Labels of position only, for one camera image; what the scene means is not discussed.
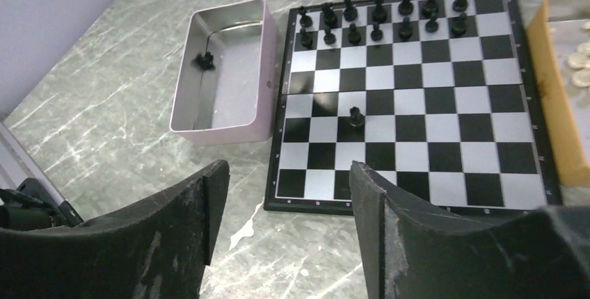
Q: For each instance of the black chess pieces pile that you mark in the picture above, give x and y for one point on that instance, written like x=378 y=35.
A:
x=204 y=61

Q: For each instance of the yellow tray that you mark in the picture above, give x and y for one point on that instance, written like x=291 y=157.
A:
x=554 y=32

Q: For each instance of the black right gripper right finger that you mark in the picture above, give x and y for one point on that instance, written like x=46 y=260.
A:
x=411 y=248

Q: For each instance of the black chess piece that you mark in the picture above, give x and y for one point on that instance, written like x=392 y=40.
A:
x=329 y=16

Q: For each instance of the white chess pieces pile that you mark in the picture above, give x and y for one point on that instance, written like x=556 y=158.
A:
x=577 y=62

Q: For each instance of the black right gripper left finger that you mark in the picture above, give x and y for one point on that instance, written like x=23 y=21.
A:
x=157 y=247

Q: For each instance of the pink metal tin box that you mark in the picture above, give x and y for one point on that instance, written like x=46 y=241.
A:
x=234 y=103

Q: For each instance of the black white chessboard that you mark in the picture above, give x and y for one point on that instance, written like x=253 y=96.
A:
x=455 y=121

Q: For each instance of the black chess rook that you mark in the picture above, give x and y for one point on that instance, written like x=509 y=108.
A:
x=305 y=20
x=356 y=118

